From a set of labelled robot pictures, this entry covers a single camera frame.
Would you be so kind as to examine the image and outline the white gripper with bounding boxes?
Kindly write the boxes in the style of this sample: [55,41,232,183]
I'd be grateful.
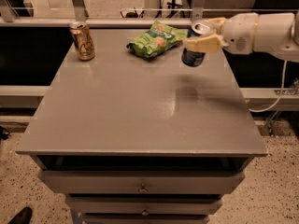
[185,13,259,55]

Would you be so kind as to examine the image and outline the blue pepsi can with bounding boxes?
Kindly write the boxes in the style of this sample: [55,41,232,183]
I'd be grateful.
[181,20,215,67]

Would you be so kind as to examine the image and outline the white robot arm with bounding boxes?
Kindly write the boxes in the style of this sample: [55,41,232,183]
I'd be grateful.
[184,13,299,63]

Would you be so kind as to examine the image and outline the green rice chip bag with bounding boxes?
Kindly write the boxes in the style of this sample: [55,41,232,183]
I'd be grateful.
[126,21,187,58]

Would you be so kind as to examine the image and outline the orange soda can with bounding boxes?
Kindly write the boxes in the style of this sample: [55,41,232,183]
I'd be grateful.
[70,21,95,61]

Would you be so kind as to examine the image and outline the grey drawer cabinet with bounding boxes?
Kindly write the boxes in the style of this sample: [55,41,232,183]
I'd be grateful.
[15,27,269,224]

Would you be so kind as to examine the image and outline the middle grey drawer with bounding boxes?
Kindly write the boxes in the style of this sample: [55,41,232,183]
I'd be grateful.
[66,196,222,215]

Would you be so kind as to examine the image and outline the grey drawer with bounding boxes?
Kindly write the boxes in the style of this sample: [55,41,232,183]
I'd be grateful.
[83,214,209,224]
[66,196,222,215]
[39,171,245,195]

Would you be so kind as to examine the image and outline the bottom grey drawer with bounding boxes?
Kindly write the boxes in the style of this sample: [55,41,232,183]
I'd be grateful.
[83,214,209,224]

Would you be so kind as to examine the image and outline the top grey drawer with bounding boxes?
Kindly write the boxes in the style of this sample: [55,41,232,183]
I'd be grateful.
[39,171,245,195]

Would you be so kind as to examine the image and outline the metal railing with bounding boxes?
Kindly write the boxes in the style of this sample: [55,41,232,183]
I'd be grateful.
[1,0,299,28]

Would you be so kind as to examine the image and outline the black shoe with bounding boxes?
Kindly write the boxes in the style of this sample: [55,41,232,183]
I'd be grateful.
[8,207,33,224]

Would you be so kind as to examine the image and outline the white cable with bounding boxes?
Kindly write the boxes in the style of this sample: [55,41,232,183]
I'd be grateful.
[248,59,288,114]

